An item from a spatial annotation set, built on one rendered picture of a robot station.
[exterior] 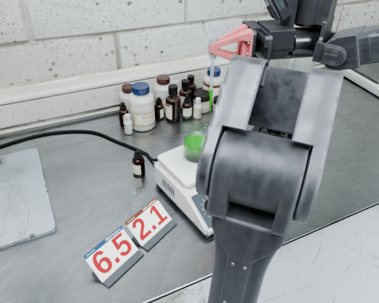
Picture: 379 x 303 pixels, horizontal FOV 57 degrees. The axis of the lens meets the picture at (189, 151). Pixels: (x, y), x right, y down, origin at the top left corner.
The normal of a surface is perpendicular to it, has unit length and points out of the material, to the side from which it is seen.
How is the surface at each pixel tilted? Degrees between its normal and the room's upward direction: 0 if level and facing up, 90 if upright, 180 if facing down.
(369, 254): 0
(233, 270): 80
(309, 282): 0
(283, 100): 61
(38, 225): 0
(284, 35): 89
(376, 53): 88
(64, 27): 90
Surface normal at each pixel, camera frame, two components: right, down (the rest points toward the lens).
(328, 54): -0.55, 0.49
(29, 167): 0.03, -0.79
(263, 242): -0.34, 0.42
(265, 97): -0.29, 0.11
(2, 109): 0.44, 0.55
